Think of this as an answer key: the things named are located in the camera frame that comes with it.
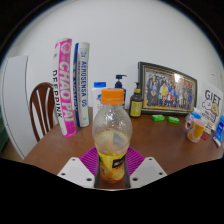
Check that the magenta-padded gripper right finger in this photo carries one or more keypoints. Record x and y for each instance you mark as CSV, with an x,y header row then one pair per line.
x,y
148,170

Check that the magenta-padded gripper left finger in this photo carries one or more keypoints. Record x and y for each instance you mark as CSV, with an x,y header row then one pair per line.
x,y
75,170

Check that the clear orange-capped drink bottle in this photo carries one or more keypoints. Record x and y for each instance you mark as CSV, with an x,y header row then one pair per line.
x,y
112,133

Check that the pink and yellow mug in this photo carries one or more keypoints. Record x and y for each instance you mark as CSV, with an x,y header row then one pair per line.
x,y
196,131

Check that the flat round red coaster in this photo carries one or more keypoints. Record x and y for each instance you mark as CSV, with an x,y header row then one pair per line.
x,y
205,136

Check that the brown yellow-labelled pump bottle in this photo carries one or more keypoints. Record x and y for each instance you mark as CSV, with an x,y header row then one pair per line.
x,y
136,105

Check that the brown wooden chair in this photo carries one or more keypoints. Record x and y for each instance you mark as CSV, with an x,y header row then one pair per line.
x,y
35,110

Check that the blue tissue pack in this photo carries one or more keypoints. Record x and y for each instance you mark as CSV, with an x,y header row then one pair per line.
x,y
196,115

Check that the blue detergent bottle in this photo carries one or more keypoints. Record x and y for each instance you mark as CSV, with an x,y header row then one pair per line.
x,y
220,131

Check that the framed group picture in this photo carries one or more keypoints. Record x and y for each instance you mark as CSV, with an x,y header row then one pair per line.
x,y
168,90

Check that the white flat panel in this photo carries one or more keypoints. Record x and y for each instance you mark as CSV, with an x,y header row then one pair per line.
x,y
15,103

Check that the dark blue pump bottle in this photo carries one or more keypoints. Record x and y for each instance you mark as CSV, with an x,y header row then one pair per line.
x,y
120,83

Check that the white printed gift bag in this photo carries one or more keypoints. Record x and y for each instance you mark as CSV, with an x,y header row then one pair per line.
x,y
211,103

